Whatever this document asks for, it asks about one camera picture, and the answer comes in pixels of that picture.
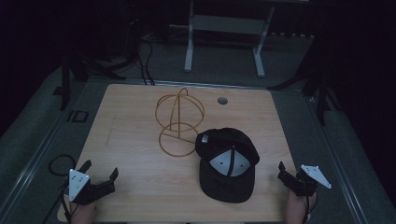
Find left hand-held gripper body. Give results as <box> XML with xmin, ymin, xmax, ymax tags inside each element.
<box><xmin>67</xmin><ymin>168</ymin><xmax>117</xmax><ymax>206</ymax></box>

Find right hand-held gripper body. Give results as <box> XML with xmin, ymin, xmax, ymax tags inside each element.
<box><xmin>289</xmin><ymin>164</ymin><xmax>332</xmax><ymax>198</ymax></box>

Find black cap with grey panels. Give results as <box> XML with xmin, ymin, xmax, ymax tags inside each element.
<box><xmin>194</xmin><ymin>127</ymin><xmax>262</xmax><ymax>204</ymax></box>

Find gold wire hat stand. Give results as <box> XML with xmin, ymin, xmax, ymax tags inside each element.
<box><xmin>154</xmin><ymin>87</ymin><xmax>206</xmax><ymax>159</ymax></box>

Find person's left hand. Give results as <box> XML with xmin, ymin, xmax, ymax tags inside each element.
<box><xmin>68</xmin><ymin>200</ymin><xmax>98</xmax><ymax>224</ymax></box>

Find person's right hand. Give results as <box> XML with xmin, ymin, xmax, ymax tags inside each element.
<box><xmin>285</xmin><ymin>189</ymin><xmax>318</xmax><ymax>224</ymax></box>

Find black tripod stand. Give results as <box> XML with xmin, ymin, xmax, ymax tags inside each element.
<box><xmin>51</xmin><ymin>54</ymin><xmax>127</xmax><ymax>112</ymax></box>
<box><xmin>266</xmin><ymin>34</ymin><xmax>343</xmax><ymax>127</ymax></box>

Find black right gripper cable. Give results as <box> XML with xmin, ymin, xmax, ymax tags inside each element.
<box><xmin>302</xmin><ymin>191</ymin><xmax>319</xmax><ymax>224</ymax></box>

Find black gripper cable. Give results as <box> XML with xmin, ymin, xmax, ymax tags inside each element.
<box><xmin>41</xmin><ymin>179</ymin><xmax>73</xmax><ymax>224</ymax></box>
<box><xmin>302</xmin><ymin>191</ymin><xmax>319</xmax><ymax>224</ymax></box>

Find black looped cable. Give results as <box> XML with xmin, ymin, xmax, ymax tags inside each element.
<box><xmin>48</xmin><ymin>154</ymin><xmax>78</xmax><ymax>177</ymax></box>

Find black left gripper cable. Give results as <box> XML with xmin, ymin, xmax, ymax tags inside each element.
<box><xmin>41</xmin><ymin>179</ymin><xmax>73</xmax><ymax>224</ymax></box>

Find black floor cables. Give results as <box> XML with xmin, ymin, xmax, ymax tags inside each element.
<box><xmin>135</xmin><ymin>36</ymin><xmax>157</xmax><ymax>87</ymax></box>

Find white metal frame stand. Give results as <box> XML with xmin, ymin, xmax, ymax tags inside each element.
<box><xmin>183</xmin><ymin>0</ymin><xmax>276</xmax><ymax>78</ymax></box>

